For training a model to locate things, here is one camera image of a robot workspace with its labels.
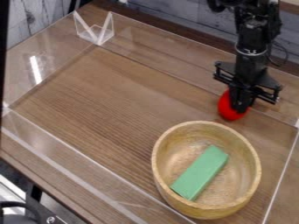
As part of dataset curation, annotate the green rectangular block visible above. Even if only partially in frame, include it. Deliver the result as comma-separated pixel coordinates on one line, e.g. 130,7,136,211
171,145,230,201

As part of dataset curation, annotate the red plush strawberry toy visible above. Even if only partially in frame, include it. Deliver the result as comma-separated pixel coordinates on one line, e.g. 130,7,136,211
218,90,250,121

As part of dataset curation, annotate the black cable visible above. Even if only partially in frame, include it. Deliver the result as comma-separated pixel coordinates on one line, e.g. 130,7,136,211
0,200,40,224

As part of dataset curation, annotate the black metal table frame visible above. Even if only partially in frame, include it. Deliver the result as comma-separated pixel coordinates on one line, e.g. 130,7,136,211
26,184,79,224

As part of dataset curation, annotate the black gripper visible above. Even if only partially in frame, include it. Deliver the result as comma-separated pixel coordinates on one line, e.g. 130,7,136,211
214,53,283,114

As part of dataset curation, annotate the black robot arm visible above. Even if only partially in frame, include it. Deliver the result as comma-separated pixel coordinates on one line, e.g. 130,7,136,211
207,0,283,114

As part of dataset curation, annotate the clear acrylic tray wall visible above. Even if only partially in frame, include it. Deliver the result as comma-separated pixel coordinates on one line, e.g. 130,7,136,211
0,0,299,224

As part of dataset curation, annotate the round wooden bowl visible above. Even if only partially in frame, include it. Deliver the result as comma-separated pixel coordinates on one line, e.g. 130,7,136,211
151,121,262,220

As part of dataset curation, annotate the clear acrylic corner bracket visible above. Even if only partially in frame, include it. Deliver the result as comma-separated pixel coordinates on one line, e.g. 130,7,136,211
72,11,115,46

